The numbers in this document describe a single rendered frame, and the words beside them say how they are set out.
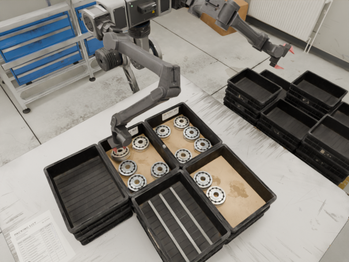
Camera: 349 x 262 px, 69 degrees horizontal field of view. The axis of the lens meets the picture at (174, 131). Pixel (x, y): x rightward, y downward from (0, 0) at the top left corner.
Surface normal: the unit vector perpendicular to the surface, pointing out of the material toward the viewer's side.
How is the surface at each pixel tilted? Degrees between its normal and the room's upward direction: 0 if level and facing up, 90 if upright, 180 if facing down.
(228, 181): 0
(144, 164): 0
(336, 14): 90
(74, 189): 0
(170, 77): 65
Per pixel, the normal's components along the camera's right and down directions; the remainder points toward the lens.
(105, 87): 0.01, -0.63
